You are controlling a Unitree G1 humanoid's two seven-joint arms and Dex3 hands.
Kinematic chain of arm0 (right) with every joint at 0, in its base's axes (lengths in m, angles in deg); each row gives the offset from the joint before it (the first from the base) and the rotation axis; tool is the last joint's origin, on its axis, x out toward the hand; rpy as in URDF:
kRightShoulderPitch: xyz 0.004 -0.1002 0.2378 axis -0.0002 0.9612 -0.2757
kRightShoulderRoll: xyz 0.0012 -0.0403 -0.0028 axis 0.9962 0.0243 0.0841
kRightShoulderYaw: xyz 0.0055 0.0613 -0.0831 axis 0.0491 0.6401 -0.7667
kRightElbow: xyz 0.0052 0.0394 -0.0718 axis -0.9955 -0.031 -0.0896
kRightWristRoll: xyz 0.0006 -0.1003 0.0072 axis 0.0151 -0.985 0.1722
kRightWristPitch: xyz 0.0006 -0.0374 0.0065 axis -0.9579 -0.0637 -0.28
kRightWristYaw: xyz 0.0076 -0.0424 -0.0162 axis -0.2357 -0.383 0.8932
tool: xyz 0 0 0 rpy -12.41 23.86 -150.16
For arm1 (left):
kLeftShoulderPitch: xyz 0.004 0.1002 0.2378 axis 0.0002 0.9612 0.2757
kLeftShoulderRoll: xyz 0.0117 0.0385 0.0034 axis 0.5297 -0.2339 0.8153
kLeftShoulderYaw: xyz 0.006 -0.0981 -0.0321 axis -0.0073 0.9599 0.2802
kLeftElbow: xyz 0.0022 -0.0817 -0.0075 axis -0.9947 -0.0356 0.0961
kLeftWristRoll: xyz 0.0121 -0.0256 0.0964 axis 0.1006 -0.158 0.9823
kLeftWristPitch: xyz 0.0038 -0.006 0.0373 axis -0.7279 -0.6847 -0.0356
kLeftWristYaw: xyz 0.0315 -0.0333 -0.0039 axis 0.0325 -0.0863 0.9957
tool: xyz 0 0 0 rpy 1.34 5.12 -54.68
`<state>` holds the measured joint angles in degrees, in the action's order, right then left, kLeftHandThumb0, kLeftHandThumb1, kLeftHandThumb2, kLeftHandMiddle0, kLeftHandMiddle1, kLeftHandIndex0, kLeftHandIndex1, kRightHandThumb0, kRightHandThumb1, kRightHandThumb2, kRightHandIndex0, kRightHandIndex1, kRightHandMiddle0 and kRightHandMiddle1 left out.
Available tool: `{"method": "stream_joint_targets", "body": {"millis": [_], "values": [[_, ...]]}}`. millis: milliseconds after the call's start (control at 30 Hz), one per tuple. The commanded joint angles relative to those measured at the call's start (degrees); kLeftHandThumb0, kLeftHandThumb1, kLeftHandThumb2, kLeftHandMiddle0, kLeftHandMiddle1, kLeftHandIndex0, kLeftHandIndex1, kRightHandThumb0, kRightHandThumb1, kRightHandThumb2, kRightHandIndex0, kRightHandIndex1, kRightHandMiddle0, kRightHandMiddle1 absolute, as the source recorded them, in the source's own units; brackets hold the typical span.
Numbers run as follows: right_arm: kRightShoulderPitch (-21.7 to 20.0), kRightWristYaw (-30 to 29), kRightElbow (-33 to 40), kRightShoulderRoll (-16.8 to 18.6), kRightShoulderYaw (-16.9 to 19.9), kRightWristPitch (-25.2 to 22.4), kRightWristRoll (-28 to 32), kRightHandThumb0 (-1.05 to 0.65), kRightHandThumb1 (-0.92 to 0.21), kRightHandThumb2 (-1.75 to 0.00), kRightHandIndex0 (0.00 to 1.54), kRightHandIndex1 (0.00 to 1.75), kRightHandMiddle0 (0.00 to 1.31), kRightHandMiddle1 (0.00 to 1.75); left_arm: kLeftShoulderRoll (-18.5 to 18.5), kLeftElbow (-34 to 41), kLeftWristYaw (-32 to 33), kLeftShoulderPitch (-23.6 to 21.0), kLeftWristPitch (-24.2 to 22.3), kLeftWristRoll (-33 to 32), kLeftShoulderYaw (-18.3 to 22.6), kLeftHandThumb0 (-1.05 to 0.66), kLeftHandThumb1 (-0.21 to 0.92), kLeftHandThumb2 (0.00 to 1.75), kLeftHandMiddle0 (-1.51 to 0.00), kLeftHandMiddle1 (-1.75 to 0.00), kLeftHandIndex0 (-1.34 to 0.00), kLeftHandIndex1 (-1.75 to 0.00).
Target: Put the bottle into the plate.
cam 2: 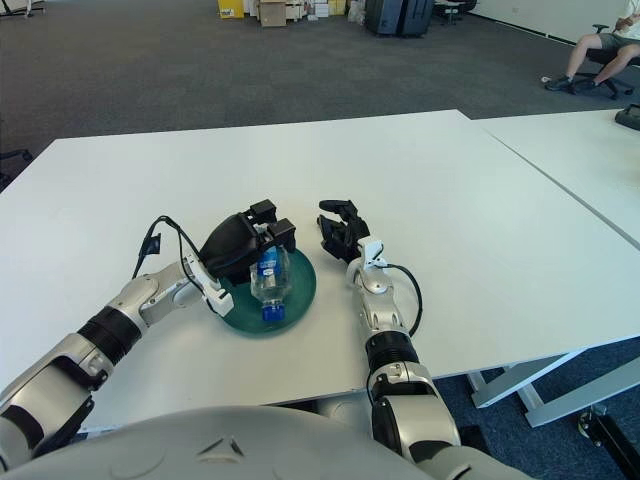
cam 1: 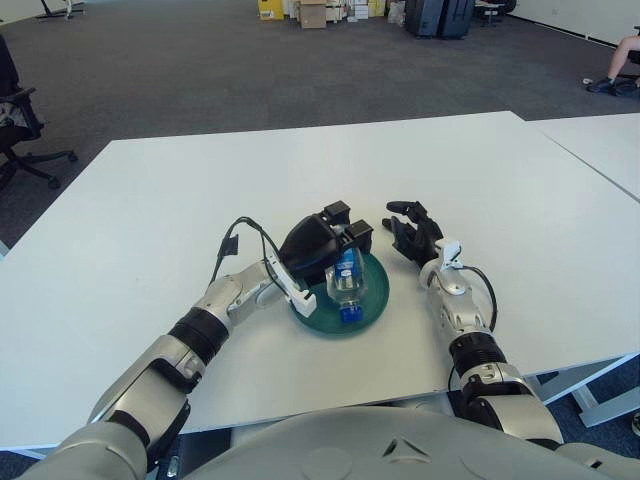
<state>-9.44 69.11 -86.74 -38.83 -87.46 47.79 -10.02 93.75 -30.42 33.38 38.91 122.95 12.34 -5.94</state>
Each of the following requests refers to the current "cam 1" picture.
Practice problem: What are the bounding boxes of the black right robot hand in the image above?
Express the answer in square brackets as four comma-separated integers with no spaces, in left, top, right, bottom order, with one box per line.
[382,199,444,265]

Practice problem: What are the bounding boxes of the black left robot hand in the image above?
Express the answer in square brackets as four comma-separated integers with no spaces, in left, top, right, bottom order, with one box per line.
[277,200,376,287]

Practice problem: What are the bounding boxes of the clear bottle with blue cap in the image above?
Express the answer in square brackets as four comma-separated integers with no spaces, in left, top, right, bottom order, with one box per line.
[324,247,370,324]

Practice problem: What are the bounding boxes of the green round plate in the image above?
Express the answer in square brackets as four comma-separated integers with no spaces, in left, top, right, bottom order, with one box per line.
[289,249,392,340]

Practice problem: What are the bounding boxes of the grey robot torso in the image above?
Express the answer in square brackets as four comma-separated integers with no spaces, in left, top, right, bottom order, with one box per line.
[179,405,640,480]

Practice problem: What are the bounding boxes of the brown cardboard box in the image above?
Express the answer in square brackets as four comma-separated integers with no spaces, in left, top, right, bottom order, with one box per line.
[298,0,329,30]

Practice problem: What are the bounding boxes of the stack of white boxes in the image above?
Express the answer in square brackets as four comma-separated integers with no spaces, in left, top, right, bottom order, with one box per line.
[327,0,389,24]

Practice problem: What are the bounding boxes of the black swivel chair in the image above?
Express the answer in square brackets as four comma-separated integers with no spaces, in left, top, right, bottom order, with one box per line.
[474,0,519,29]

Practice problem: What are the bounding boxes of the seated person's legs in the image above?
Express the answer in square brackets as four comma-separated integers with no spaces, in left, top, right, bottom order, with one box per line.
[587,27,640,95]

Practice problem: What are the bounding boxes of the black office chair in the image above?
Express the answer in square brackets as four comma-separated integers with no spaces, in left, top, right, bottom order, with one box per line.
[0,32,79,191]

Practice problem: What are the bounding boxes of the white desk leg stand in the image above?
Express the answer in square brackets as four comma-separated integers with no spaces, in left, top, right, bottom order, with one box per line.
[35,0,87,20]

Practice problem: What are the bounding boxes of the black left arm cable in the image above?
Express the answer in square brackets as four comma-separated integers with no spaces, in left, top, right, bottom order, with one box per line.
[209,215,281,286]

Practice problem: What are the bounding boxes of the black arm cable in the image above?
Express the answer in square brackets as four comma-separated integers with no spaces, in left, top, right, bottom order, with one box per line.
[209,215,281,286]
[462,264,499,331]

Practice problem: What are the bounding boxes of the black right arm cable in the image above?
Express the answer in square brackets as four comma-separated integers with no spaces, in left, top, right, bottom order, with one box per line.
[462,264,499,331]

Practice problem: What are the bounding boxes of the white table leg frame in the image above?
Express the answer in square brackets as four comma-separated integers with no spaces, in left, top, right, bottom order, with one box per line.
[532,352,640,430]

